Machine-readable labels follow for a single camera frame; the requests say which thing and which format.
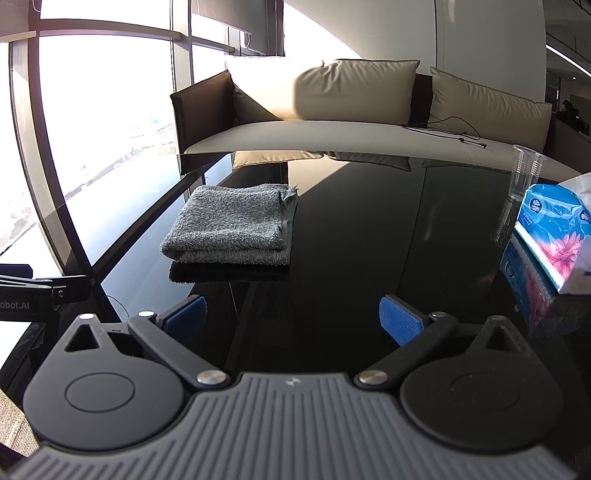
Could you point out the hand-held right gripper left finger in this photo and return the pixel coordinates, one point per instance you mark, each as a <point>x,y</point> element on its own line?
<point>184,316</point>

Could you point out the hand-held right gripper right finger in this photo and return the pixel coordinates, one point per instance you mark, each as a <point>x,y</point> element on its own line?
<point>399,321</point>

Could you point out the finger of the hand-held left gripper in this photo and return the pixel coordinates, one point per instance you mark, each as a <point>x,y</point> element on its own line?
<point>74,287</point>

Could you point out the grey towel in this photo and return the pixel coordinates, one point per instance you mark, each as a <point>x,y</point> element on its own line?
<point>231,221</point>

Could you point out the blue tissue pack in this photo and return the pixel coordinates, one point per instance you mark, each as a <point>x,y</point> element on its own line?
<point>549,230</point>

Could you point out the beige sofa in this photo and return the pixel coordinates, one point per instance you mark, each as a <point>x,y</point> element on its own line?
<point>346,134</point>

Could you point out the clear plastic cup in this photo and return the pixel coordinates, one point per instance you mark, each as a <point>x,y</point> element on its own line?
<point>526,170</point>

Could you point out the small beige cushion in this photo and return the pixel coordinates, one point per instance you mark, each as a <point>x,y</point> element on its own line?
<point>489,106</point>

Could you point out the large beige cushion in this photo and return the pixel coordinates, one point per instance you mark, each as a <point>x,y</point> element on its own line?
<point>351,87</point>

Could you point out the window roller blind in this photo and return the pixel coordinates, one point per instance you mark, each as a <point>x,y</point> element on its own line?
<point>221,14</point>

